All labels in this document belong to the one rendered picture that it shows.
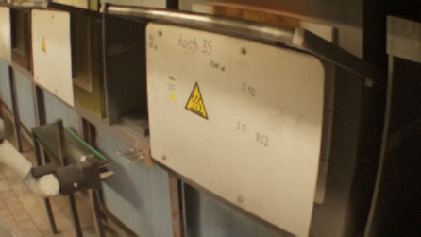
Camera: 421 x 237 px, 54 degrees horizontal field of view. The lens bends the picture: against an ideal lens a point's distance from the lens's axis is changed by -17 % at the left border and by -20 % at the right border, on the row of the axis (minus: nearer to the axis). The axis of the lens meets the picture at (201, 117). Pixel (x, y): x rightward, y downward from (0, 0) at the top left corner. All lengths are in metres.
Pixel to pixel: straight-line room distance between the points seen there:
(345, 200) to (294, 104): 0.28
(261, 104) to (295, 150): 0.12
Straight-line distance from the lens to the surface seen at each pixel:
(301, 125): 0.94
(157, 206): 1.92
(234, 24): 0.86
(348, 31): 0.97
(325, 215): 1.14
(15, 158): 1.44
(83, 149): 2.18
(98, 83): 1.97
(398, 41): 0.88
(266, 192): 1.07
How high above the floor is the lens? 1.52
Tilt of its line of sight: 20 degrees down
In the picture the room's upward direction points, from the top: 1 degrees counter-clockwise
